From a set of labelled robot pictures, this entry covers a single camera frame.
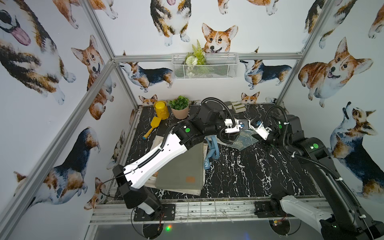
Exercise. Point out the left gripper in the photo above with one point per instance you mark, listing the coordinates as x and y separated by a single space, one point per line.
233 137

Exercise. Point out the blue-handled canvas bag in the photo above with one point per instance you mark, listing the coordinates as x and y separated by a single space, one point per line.
243 140

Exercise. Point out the olive green canvas bag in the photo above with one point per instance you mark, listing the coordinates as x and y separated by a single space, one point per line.
183 168

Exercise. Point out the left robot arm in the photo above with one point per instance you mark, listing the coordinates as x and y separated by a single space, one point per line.
213 118

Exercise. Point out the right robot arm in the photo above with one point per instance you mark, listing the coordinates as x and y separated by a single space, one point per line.
348 219

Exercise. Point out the pink flower pot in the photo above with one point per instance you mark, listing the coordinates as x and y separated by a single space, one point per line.
181 114

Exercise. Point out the green succulent plant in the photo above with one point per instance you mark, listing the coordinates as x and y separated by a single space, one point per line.
180 103

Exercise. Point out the artificial fern with flower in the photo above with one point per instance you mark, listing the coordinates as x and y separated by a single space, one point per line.
195 62

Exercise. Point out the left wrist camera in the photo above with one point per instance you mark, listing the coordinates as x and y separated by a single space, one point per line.
236 127

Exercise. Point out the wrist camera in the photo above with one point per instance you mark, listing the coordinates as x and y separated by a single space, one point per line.
236 127
259 128

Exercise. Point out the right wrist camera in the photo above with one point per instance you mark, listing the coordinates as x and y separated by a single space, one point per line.
259 128

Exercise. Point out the white wire wall basket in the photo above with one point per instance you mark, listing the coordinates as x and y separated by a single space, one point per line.
219 66

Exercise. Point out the aluminium front rail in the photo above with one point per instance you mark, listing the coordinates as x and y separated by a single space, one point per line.
188 211

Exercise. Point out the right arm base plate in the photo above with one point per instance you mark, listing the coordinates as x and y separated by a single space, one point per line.
268 209

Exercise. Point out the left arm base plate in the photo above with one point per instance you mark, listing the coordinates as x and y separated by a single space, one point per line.
165 213

